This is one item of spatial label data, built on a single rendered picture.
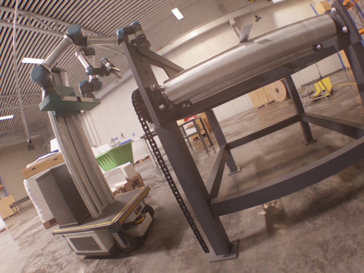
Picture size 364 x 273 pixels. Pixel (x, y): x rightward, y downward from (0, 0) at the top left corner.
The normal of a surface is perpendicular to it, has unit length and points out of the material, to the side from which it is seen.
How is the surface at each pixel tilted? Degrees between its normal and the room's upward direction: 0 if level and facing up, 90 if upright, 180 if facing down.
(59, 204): 90
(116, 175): 90
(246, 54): 99
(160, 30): 90
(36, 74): 94
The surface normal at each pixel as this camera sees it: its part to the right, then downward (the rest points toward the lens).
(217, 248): -0.30, 0.19
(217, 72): -0.15, 0.48
